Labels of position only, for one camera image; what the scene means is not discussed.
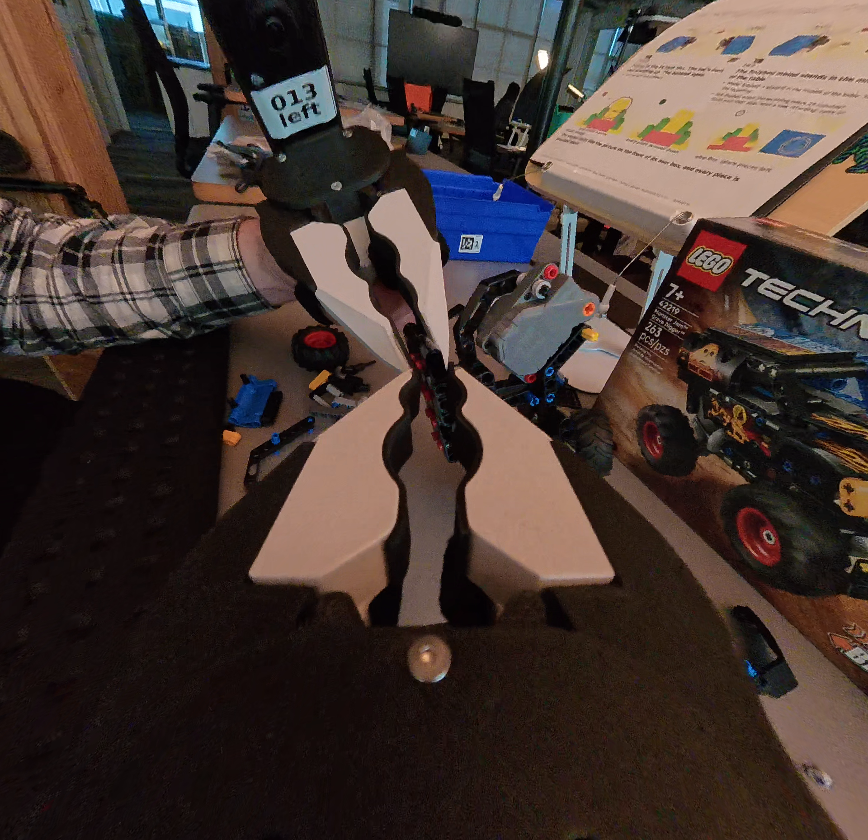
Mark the green box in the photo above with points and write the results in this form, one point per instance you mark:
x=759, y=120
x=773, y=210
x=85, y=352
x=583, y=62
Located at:
x=565, y=121

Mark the cluttered wooden table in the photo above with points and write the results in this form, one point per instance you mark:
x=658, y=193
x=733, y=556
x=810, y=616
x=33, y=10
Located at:
x=217, y=175

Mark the toy truck set box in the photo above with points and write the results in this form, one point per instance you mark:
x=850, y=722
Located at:
x=746, y=379

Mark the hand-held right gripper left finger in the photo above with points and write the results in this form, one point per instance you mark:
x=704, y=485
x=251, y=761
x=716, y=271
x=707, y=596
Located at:
x=325, y=508

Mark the white axle pin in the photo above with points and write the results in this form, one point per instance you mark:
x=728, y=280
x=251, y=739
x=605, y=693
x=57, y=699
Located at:
x=325, y=399

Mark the orange block with black pin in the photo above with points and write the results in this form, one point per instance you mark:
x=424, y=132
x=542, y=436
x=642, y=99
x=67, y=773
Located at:
x=232, y=437

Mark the blue storage bin with tag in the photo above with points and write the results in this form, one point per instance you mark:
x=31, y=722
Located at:
x=488, y=223

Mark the black wheel with red hub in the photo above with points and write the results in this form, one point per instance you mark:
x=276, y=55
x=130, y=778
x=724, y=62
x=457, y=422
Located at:
x=319, y=345

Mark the toy truck chassis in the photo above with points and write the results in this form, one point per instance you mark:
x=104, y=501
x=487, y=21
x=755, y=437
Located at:
x=536, y=324

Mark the grey desk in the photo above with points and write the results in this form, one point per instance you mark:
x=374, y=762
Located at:
x=678, y=548

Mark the white plastic bag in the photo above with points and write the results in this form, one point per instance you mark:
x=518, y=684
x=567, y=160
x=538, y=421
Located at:
x=373, y=124

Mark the black metal pole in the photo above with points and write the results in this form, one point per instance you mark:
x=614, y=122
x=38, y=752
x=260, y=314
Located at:
x=563, y=53

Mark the person's left hand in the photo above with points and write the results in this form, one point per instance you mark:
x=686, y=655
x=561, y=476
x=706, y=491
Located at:
x=264, y=263

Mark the black angled beam blue pins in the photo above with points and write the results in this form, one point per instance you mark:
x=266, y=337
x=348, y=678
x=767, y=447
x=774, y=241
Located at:
x=278, y=450

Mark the orange curved block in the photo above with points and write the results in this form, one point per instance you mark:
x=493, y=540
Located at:
x=320, y=379

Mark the orange chair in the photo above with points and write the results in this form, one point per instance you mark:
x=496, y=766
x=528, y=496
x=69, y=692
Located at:
x=419, y=97

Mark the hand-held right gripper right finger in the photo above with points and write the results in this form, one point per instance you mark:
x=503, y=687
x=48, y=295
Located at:
x=542, y=508

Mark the blue body panel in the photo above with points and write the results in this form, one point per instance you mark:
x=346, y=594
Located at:
x=251, y=399

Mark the black pin with shaft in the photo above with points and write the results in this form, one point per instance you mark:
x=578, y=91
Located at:
x=352, y=375

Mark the black office chair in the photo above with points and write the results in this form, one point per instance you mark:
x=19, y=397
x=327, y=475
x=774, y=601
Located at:
x=478, y=121

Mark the small grey bush piece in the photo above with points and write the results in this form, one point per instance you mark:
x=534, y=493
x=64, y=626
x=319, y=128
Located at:
x=818, y=777

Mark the teal cup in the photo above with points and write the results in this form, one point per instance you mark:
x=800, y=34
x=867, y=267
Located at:
x=419, y=141

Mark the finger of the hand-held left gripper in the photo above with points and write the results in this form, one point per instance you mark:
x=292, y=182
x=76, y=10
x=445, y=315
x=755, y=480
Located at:
x=339, y=291
x=417, y=243

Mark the black plate with red studs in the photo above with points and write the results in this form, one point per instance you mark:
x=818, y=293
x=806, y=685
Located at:
x=434, y=392

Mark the black arch piece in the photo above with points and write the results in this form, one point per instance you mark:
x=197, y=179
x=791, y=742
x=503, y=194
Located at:
x=759, y=650

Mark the printed instruction sheet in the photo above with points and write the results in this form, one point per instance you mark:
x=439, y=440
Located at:
x=712, y=107

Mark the white document stand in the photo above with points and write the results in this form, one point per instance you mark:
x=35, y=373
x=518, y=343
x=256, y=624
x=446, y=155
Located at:
x=583, y=196

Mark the dark monitor screen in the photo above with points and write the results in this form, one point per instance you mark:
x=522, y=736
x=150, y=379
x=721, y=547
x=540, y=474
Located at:
x=434, y=50

